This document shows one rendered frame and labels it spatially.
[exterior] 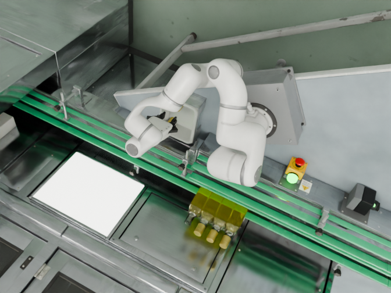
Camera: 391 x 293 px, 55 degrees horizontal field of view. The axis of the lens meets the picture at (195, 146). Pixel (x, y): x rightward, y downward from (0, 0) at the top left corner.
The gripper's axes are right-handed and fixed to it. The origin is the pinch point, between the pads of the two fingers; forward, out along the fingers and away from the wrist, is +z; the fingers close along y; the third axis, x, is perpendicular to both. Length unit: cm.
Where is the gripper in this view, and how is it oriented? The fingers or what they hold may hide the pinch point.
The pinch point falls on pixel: (167, 118)
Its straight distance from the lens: 157.9
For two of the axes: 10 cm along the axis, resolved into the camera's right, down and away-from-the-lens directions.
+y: 8.9, 4.0, -2.1
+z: 3.9, -4.5, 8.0
